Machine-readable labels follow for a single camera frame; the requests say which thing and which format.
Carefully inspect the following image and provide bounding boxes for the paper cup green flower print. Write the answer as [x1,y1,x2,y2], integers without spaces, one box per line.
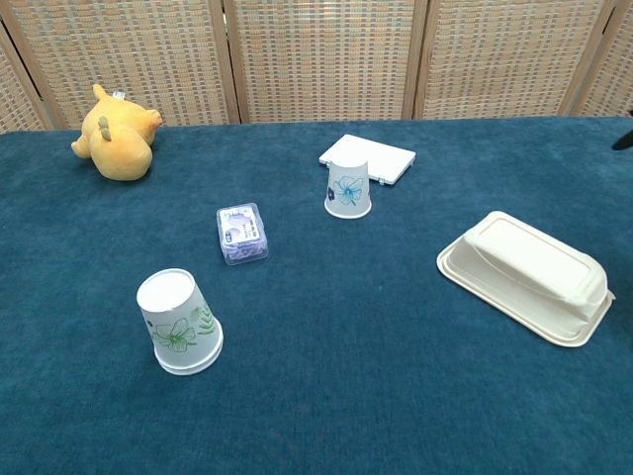
[136,268,225,371]

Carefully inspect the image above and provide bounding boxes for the cream takeout food container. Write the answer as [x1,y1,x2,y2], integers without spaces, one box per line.
[436,211,617,348]

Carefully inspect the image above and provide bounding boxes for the yellow plush toy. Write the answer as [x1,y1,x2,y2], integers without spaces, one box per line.
[71,83,163,183]

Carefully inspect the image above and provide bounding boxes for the white flat plastic box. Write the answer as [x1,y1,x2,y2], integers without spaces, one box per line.
[318,134,417,188]

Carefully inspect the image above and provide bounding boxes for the purple clear floss pick box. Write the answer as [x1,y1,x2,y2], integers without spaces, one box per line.
[216,202,271,267]

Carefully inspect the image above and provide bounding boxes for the white paper cup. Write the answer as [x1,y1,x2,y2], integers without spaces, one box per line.
[155,340,225,377]

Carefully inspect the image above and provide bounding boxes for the paper cup blue flower print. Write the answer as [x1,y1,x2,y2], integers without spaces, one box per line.
[323,156,373,221]

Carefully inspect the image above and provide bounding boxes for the woven rattan folding screen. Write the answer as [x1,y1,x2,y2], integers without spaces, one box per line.
[0,0,633,134]

